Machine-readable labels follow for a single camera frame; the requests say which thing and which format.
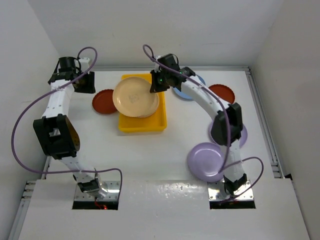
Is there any red scalloped plate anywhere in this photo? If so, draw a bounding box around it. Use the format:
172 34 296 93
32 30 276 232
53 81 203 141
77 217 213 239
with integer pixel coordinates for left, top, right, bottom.
92 89 118 115
208 84 236 104

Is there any peach plate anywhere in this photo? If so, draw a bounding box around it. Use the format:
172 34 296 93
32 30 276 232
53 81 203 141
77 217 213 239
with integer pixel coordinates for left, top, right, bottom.
112 76 155 118
138 93 160 118

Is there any purple plate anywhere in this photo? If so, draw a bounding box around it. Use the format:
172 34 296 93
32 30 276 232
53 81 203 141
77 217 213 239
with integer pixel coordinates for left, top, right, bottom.
208 122 248 148
187 142 224 183

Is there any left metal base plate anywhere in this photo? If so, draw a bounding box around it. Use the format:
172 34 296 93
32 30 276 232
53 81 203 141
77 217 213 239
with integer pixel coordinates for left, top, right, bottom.
74 181 121 202

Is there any metal base plate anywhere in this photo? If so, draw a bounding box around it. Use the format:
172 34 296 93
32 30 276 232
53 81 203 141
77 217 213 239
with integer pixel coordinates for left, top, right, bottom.
74 181 121 202
207 180 254 203

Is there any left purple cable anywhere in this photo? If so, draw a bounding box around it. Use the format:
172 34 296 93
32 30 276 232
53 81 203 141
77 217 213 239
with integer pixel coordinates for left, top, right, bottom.
10 46 123 200

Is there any aluminium frame rail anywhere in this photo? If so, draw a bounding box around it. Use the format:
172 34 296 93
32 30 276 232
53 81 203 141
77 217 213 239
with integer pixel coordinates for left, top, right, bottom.
245 67 285 179

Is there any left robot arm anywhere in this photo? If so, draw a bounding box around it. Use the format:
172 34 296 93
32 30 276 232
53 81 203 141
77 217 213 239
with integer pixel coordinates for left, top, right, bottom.
33 56 108 199

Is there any blue plate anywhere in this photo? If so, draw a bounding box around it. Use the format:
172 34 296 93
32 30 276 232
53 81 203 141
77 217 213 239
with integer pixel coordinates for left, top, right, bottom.
173 75 206 102

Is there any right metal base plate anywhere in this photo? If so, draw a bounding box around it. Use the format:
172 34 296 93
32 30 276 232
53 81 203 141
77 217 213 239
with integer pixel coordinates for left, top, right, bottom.
207 180 254 203

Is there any purple cable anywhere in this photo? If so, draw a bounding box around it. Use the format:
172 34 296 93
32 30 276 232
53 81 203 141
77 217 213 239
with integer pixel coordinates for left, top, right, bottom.
10 46 123 200
142 44 265 203

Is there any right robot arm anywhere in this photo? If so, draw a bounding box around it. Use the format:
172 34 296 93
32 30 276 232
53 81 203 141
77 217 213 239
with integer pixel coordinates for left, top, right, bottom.
149 53 247 197

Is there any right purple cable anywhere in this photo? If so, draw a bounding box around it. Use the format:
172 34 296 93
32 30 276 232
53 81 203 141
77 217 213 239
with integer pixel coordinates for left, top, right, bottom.
142 44 265 203

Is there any yellow plastic bin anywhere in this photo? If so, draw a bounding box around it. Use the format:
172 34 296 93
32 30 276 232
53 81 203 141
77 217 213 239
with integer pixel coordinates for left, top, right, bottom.
118 73 167 134

